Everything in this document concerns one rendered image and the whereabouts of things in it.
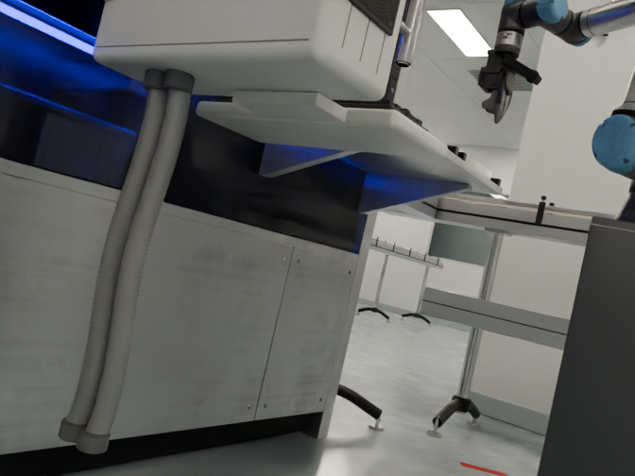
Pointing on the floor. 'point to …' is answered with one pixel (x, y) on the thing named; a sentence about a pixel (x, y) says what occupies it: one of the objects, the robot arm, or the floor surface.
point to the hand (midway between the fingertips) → (499, 119)
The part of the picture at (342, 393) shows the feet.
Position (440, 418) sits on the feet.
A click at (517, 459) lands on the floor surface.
